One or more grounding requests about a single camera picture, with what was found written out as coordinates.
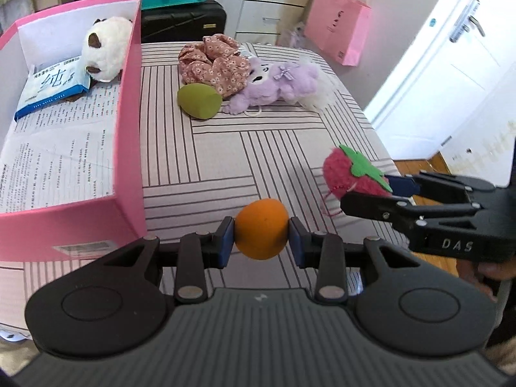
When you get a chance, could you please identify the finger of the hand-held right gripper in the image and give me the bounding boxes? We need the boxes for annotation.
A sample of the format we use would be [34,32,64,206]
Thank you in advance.
[385,171,496,203]
[341,191,484,226]

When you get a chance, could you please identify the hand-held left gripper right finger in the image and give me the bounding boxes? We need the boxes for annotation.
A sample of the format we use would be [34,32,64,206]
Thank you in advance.
[289,217,420,305]

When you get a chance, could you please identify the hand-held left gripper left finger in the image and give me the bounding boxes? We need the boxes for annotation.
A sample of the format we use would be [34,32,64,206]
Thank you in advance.
[103,215,236,307]

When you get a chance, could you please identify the orange ball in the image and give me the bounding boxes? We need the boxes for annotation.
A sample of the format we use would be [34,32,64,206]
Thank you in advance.
[234,198,290,259]

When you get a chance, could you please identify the red strawberry plush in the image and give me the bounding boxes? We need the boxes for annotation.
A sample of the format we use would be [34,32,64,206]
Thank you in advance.
[322,144,398,206]

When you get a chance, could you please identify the green egg-shaped sponge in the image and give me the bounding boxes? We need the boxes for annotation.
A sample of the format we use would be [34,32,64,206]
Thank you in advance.
[177,83,223,119]

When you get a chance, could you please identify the pink cardboard box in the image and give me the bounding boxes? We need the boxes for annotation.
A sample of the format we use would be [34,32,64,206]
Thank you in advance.
[0,0,148,263]

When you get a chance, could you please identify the purple plush toy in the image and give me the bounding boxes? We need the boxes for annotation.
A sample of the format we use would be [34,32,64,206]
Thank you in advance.
[223,57,319,114]

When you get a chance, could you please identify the pink floral cloth scrunchie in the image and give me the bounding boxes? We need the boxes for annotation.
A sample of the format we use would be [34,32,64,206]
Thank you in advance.
[178,34,251,98]

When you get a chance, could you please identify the white panda plush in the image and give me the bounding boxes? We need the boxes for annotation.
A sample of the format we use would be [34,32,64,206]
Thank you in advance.
[82,16,134,83]

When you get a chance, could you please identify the wet wipes packet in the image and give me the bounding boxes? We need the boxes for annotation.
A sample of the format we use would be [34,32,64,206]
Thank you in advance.
[14,58,91,121]

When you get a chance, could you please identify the person's right hand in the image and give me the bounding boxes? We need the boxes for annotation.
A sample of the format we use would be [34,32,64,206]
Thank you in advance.
[455,256,502,301]

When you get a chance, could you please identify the striped tablecloth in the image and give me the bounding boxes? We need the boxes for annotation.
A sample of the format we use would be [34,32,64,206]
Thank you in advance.
[0,41,400,341]

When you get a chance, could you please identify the white door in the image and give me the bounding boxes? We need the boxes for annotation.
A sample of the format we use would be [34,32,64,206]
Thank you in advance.
[363,0,516,188]

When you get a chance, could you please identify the pink paper gift bag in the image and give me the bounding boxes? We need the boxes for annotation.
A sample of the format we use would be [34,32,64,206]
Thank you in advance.
[304,0,372,66]

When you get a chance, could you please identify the clear plastic bag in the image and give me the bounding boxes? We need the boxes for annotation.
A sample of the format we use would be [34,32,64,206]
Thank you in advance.
[280,20,307,47]

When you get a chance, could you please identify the black suitcase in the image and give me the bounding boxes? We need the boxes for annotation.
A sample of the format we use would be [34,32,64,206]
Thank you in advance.
[141,0,226,44]

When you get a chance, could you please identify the white wardrobe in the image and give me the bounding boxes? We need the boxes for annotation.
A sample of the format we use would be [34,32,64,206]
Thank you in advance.
[60,0,355,47]

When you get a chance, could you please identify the silver door handle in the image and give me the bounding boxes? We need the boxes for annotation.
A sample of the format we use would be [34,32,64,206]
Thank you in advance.
[449,0,486,43]

